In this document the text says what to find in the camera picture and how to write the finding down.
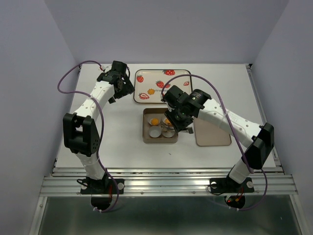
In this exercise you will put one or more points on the metal tongs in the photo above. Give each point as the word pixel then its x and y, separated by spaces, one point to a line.
pixel 188 130

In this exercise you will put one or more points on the gold tin lid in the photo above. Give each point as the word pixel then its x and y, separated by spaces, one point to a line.
pixel 208 135

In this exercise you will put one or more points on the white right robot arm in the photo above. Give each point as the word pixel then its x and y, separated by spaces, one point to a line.
pixel 258 139

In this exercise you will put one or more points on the strawberry print tray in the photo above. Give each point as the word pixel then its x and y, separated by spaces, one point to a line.
pixel 159 80

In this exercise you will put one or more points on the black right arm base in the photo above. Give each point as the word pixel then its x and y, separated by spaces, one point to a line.
pixel 227 185

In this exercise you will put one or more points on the white paper cupcake liner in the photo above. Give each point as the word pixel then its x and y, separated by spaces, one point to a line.
pixel 149 118
pixel 169 133
pixel 164 122
pixel 154 131

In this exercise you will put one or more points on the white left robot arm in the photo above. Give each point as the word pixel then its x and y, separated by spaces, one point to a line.
pixel 84 128

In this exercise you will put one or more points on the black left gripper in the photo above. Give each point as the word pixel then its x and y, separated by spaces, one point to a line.
pixel 128 88

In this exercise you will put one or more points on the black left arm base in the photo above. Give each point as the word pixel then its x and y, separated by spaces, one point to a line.
pixel 106 186

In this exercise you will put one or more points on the gold square tin box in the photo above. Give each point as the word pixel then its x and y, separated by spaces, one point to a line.
pixel 155 112

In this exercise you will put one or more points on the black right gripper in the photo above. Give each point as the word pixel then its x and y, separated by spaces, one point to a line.
pixel 177 125

